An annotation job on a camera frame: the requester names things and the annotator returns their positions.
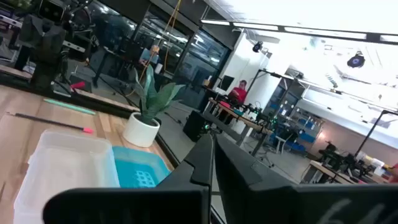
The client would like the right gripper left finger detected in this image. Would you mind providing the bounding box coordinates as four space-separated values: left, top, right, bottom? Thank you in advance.
42 133 215 224

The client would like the clear pencil box blue lid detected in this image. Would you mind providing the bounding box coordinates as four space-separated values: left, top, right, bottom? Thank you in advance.
12 129 171 224

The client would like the green pen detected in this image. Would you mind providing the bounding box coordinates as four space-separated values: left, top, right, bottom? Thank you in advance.
42 98 96 116

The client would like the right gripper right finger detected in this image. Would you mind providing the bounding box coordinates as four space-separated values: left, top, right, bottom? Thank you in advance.
215 135 398 224

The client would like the wooden workbench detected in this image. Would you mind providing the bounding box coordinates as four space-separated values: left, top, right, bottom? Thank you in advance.
301 160 389 185
206 98 274 156

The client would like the black monitor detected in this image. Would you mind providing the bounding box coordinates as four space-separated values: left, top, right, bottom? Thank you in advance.
218 74 236 92

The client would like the black computer tower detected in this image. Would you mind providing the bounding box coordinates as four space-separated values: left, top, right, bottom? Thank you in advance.
182 110 208 143

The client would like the small red object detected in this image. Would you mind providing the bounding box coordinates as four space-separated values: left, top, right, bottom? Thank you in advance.
70 81 86 93

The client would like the green plant in white pot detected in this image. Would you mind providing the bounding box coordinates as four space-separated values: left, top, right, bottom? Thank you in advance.
122 63 186 149

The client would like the pencil with pink eraser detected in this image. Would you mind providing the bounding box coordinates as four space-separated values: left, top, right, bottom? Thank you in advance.
6 111 95 134

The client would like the person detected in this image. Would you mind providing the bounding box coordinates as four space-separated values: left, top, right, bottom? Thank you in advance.
139 45 162 68
228 80 249 105

